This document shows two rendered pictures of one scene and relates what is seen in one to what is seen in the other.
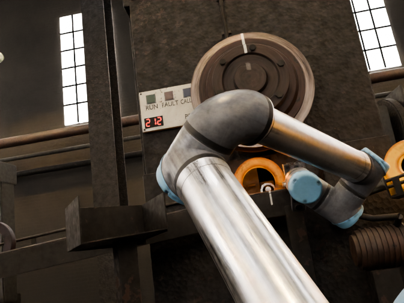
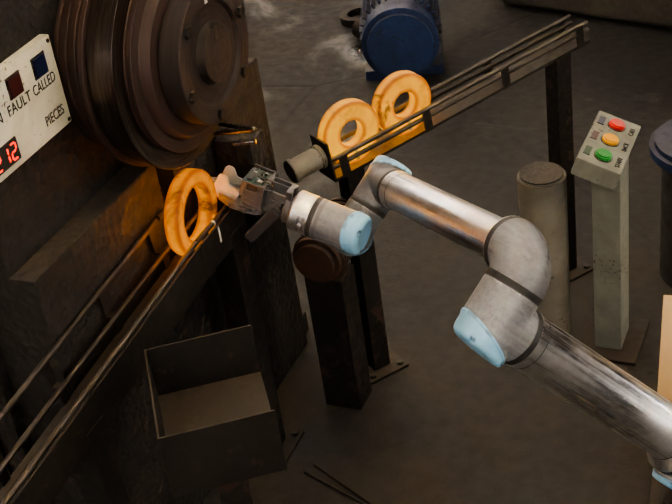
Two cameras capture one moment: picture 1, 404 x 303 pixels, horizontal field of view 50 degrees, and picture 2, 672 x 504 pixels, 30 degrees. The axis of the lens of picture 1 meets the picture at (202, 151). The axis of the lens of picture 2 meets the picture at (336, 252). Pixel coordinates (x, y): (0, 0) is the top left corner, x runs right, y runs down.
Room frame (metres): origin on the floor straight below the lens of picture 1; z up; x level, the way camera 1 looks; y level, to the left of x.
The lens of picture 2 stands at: (0.47, 1.86, 2.09)
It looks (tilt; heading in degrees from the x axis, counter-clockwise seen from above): 33 degrees down; 291
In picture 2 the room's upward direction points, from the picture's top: 9 degrees counter-clockwise
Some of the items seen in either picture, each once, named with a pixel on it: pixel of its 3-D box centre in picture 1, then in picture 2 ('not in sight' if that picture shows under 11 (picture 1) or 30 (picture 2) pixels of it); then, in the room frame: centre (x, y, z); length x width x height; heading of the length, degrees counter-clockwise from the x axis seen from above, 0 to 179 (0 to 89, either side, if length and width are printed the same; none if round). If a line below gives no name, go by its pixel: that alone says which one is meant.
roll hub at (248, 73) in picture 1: (250, 80); (207, 52); (1.47, -0.21, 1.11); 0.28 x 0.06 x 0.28; 84
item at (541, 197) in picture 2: not in sight; (545, 260); (0.93, -0.80, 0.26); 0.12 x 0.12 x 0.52
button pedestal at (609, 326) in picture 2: not in sight; (610, 242); (0.76, -0.82, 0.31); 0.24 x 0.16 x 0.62; 84
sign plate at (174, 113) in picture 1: (171, 107); (17, 109); (1.71, 0.10, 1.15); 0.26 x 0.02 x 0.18; 84
